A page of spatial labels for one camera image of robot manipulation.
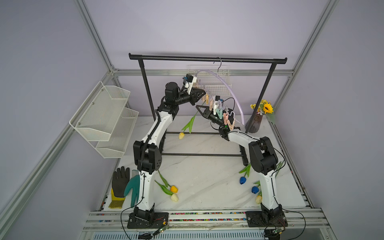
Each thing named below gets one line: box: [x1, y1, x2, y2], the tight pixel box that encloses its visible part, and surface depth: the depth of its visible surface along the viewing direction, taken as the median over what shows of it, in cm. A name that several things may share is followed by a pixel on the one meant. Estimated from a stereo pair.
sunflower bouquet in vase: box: [245, 99, 276, 133], surface depth 93 cm
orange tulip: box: [157, 170, 179, 193], surface depth 84 cm
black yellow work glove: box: [108, 166, 130, 209], surface depth 84 cm
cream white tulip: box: [154, 180, 179, 202], surface depth 83 cm
